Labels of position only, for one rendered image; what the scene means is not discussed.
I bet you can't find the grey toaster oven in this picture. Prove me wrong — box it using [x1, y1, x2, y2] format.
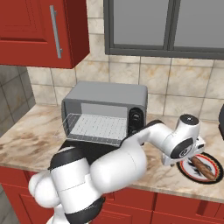
[60, 80, 149, 148]

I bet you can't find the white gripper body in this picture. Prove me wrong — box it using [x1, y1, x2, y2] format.
[161, 136, 207, 167]

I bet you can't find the dark toaster oven door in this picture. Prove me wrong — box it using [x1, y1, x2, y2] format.
[58, 138, 124, 165]

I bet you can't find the brown baguette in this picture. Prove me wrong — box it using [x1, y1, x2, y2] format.
[190, 156, 217, 180]

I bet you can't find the wire toaster oven rack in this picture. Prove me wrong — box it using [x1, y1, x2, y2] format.
[53, 113, 130, 147]

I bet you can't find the grey framed window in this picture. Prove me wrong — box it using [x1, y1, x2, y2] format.
[103, 0, 224, 60]

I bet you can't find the dark round appliance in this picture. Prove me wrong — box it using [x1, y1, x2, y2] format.
[218, 102, 224, 133]

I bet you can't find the red wall cupboard door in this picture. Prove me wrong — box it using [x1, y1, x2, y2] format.
[0, 0, 91, 70]

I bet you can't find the red base cupboard door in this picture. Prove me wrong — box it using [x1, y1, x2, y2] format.
[0, 166, 55, 224]

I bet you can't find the black rimmed patterned plate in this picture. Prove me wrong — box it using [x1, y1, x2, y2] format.
[176, 151, 224, 185]

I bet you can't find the silver cupboard door handle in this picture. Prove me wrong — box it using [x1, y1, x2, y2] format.
[49, 4, 63, 60]

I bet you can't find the red drawer front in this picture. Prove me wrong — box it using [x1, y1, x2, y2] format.
[101, 186, 157, 212]
[153, 192, 224, 219]

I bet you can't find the black toaster oven knob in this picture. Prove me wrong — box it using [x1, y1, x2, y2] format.
[129, 120, 141, 134]
[129, 108, 143, 122]

